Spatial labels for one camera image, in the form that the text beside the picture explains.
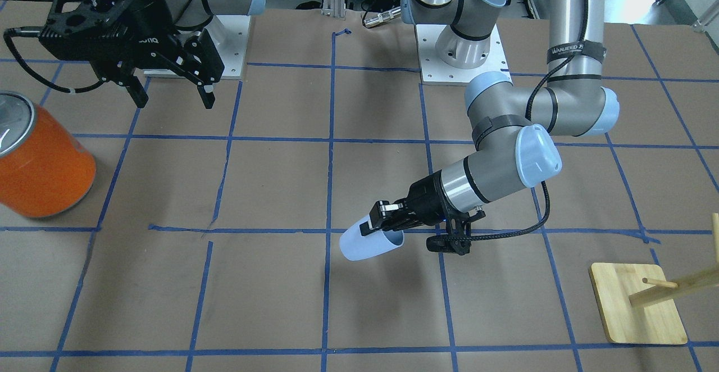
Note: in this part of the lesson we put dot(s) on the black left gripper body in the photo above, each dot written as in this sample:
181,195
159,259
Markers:
425,199

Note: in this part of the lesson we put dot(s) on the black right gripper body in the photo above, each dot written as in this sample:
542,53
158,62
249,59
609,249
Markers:
147,19

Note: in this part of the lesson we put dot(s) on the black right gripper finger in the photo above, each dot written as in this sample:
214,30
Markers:
198,60
125,78

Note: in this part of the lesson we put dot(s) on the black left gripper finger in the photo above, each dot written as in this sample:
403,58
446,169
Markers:
383,209
368,226

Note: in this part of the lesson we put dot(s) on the light blue plastic cup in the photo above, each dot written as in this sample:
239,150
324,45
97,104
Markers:
355,246

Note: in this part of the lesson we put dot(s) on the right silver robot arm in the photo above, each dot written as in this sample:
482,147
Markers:
193,16

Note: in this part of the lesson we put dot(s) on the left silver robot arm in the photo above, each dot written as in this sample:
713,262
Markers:
512,127

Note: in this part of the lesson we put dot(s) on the wooden cup rack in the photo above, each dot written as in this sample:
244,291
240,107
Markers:
636,303

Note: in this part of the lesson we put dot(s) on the orange can with grey lid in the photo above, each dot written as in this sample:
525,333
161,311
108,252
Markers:
44,169

